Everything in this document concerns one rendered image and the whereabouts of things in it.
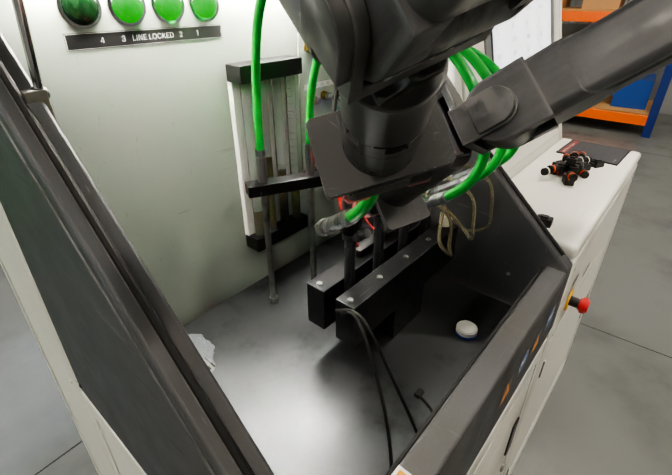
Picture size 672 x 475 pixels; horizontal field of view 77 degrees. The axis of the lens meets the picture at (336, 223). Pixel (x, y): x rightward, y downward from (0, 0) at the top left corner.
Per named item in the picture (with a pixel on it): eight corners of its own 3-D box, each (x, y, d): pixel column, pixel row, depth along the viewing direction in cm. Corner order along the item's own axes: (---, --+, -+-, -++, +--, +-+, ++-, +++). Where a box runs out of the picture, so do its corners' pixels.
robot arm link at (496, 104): (523, 111, 34) (535, 128, 42) (465, -4, 36) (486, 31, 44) (398, 177, 40) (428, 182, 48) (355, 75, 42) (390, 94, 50)
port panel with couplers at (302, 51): (313, 173, 91) (308, 13, 76) (301, 169, 93) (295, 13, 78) (350, 157, 100) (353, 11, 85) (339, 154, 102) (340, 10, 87)
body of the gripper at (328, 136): (306, 130, 34) (293, 82, 27) (426, 96, 34) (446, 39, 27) (328, 204, 33) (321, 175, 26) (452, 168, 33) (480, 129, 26)
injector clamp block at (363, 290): (352, 379, 70) (354, 308, 63) (309, 349, 76) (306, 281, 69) (449, 284, 93) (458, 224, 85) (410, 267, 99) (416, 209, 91)
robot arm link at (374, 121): (373, 123, 20) (476, 67, 20) (304, 12, 21) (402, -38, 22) (368, 170, 27) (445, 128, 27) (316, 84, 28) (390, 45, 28)
